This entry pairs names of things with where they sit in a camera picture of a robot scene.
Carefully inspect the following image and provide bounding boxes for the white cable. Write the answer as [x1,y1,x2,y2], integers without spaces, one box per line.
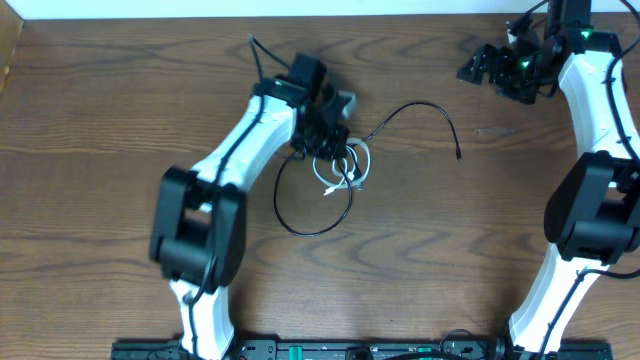
[312,137,372,197]

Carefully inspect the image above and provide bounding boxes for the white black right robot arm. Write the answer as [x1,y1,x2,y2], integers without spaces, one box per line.
[456,27,639,359]

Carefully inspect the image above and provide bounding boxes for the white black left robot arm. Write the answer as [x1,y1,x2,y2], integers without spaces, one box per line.
[149,79,324,359]

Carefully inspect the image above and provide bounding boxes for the brown side panel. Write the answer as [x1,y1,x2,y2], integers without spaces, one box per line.
[0,0,24,91]

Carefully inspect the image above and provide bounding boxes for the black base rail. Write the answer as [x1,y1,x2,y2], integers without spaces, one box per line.
[110,339,616,360]

